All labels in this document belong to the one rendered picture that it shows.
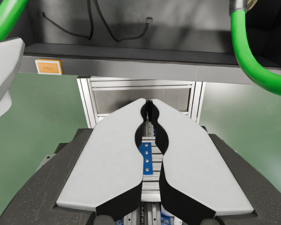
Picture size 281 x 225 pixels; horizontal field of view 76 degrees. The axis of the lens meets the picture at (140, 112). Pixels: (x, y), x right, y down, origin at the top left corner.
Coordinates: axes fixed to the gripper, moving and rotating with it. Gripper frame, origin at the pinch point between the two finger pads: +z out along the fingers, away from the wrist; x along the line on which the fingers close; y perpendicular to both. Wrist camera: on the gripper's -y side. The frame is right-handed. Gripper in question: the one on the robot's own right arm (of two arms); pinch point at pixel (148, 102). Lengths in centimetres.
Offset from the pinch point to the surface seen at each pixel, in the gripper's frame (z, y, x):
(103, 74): 28.1, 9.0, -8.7
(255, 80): 3.5, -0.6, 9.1
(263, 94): 123, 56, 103
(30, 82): 123, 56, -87
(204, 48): 40.0, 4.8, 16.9
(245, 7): 11.2, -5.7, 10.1
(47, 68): 26.8, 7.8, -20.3
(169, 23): 40.1, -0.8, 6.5
